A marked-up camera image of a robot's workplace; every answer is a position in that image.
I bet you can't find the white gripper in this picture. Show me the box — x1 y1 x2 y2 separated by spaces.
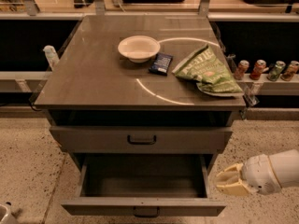
216 154 281 196

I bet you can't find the grey drawer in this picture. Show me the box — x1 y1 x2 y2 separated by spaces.
62 154 226 217
50 111 232 154

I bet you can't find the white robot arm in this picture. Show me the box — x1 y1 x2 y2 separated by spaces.
215 149 299 196

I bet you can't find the grey drawer cabinet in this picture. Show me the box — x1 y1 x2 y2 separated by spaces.
36 15 245 163

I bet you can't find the grey top drawer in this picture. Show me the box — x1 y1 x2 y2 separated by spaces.
50 111 232 154

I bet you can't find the clear plastic holder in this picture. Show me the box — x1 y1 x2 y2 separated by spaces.
244 86 259 107

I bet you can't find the red soda can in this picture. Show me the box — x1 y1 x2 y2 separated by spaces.
234 60 249 80

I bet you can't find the orange soda can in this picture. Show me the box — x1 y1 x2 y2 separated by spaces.
249 60 268 80

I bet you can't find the brown soda can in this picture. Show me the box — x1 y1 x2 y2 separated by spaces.
281 61 299 81

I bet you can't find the green chip bag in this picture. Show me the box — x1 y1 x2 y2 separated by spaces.
172 44 243 97

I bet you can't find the dark blue snack bar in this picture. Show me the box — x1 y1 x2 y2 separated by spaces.
149 53 173 76

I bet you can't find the white bowl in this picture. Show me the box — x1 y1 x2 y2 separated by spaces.
118 35 161 63

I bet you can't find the white plastic bottle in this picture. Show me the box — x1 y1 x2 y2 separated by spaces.
43 45 59 69

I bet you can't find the white object floor corner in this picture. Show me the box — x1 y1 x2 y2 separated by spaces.
0 203 19 224

